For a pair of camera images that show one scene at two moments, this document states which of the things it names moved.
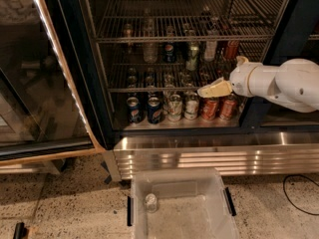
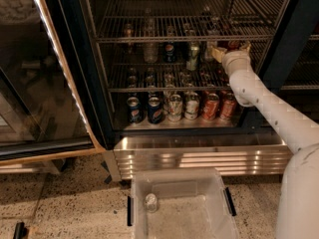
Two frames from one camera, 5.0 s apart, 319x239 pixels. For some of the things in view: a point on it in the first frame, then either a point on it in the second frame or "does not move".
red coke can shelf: x=231 y=49 does not move
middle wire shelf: x=168 y=77 does not move
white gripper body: x=239 y=79 → x=235 y=59
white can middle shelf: x=210 y=50 does not move
